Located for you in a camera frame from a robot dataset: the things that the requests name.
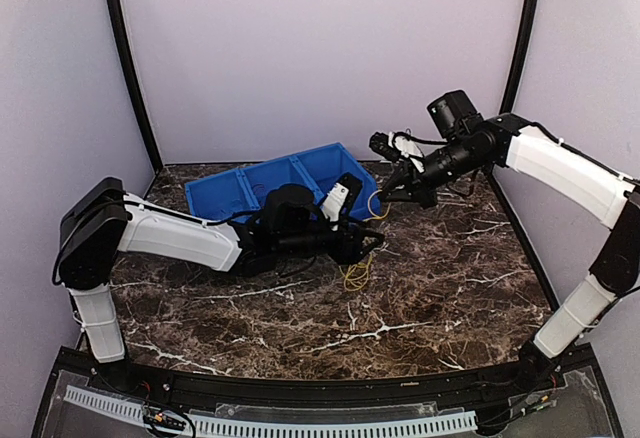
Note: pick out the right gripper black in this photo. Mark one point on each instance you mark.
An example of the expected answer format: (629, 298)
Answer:
(418, 190)

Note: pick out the right black frame post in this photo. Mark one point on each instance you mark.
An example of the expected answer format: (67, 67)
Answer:
(519, 56)

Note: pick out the black curved front rail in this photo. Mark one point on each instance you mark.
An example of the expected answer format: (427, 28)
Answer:
(484, 386)

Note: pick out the left black frame post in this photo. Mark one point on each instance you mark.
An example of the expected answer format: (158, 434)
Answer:
(121, 40)

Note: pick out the black frame post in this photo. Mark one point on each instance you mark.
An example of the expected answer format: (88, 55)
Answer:
(519, 56)
(121, 40)

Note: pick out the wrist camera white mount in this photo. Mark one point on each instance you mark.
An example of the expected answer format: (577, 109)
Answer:
(395, 147)
(341, 198)

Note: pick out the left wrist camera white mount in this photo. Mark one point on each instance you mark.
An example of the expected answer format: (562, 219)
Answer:
(341, 198)

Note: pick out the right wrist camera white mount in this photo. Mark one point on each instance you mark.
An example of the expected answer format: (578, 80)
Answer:
(395, 147)

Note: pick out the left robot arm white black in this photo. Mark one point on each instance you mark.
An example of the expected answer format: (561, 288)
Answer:
(108, 221)

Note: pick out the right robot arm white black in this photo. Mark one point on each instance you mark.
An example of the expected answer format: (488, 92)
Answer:
(470, 142)

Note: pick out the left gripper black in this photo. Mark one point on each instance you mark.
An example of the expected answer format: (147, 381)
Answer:
(352, 252)

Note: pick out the blue three-compartment plastic bin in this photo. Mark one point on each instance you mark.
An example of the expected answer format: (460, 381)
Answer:
(245, 189)

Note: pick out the white slotted cable duct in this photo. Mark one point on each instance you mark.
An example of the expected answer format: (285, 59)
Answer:
(201, 425)

